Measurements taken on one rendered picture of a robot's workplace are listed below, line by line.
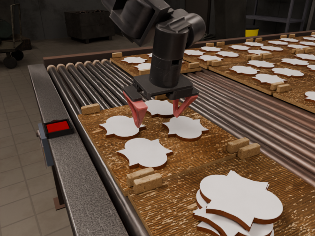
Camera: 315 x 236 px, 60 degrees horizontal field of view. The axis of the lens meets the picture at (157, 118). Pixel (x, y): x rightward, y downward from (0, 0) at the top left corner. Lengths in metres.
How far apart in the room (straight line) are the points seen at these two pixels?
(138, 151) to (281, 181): 0.32
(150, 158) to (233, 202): 0.24
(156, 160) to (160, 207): 0.13
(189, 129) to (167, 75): 0.30
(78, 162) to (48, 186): 1.47
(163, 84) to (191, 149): 0.25
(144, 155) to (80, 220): 0.20
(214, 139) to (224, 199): 0.30
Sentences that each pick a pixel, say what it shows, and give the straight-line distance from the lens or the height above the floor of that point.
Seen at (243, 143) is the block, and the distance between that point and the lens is 0.71.
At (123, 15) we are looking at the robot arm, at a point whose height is 1.26.
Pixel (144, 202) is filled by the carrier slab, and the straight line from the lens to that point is 0.54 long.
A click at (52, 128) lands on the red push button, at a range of 0.86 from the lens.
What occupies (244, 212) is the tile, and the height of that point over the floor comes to 0.99.
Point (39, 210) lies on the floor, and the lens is 2.01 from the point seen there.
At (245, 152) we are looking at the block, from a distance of 0.67.
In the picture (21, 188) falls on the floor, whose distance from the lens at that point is 2.24.
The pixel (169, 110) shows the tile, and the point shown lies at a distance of 0.87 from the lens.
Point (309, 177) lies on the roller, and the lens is 0.71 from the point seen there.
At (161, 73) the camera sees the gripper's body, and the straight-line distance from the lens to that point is 0.49.
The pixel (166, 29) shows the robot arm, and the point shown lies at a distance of 0.47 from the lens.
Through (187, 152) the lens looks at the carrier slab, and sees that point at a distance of 0.68.
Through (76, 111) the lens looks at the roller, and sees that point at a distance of 0.97.
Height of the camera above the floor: 1.31
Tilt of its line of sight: 26 degrees down
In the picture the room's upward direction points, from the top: straight up
